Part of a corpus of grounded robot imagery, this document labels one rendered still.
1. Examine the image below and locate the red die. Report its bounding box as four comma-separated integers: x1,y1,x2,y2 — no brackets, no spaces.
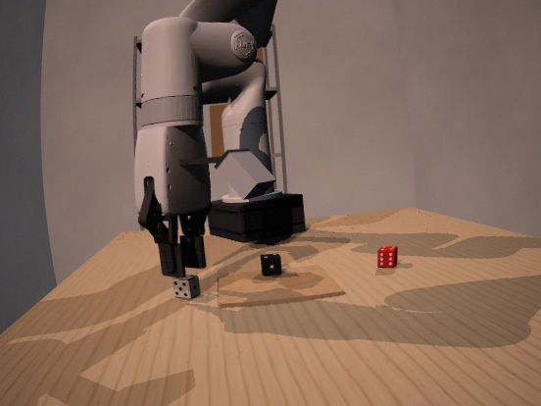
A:
377,246,398,268

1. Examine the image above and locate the white die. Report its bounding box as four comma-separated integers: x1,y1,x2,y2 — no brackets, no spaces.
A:
172,275,201,299

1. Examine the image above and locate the black die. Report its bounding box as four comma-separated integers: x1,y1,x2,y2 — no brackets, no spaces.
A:
261,253,281,276

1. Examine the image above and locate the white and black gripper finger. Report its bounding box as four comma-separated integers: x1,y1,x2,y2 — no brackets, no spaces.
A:
179,202,212,269
138,177,186,278

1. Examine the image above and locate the brown square mat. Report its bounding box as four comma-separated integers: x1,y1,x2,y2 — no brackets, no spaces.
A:
219,265,344,307

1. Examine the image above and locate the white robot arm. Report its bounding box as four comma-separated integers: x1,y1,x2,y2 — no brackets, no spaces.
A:
141,0,282,203

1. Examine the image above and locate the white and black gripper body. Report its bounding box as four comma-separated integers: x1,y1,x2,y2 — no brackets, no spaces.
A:
134,121,211,217

